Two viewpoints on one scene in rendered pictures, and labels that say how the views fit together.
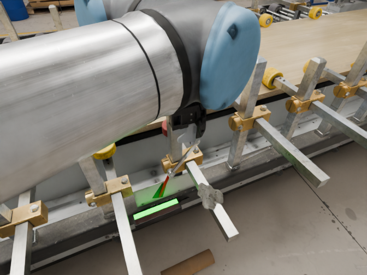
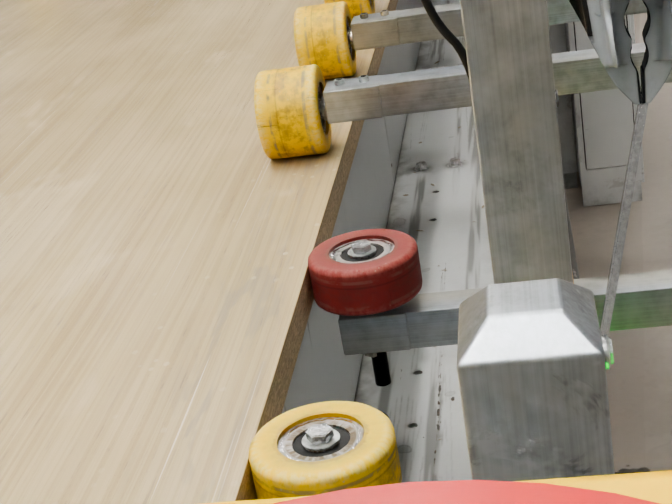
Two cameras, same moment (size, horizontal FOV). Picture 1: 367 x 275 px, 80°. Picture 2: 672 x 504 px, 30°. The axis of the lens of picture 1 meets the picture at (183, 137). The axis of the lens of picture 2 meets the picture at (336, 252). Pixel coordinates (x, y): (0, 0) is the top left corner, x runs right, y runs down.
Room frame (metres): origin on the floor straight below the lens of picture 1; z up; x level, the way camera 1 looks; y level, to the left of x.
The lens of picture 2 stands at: (0.16, 0.74, 1.26)
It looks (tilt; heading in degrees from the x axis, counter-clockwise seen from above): 23 degrees down; 304
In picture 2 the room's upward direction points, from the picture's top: 10 degrees counter-clockwise
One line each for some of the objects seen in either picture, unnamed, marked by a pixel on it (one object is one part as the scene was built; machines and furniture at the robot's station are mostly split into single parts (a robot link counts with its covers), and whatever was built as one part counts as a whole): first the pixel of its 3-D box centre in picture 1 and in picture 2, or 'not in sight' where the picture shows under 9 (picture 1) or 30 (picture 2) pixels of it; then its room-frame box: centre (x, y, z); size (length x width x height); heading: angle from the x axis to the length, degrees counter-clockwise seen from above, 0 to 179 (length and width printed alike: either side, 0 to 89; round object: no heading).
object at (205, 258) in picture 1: (188, 267); not in sight; (0.39, -0.02, 0.04); 0.30 x 0.08 x 0.08; 114
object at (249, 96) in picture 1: (242, 124); not in sight; (0.58, -0.20, 0.93); 0.04 x 0.04 x 0.48; 24
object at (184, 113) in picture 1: (184, 97); not in sight; (0.40, 0.00, 1.15); 0.09 x 0.08 x 0.12; 114
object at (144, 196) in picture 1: (171, 187); not in sight; (0.44, 0.04, 0.75); 0.26 x 0.01 x 0.10; 114
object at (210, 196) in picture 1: (210, 192); not in sight; (0.34, -0.08, 0.87); 0.09 x 0.07 x 0.02; 24
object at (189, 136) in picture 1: (188, 137); (666, 36); (0.39, -0.01, 1.05); 0.06 x 0.03 x 0.09; 114
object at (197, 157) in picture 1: (181, 160); not in sight; (0.49, 0.01, 0.85); 0.14 x 0.06 x 0.05; 114
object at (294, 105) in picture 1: (304, 102); not in sight; (0.69, -0.45, 0.95); 0.14 x 0.06 x 0.05; 114
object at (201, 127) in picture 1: (197, 121); not in sight; (0.39, -0.03, 1.09); 0.05 x 0.02 x 0.09; 24
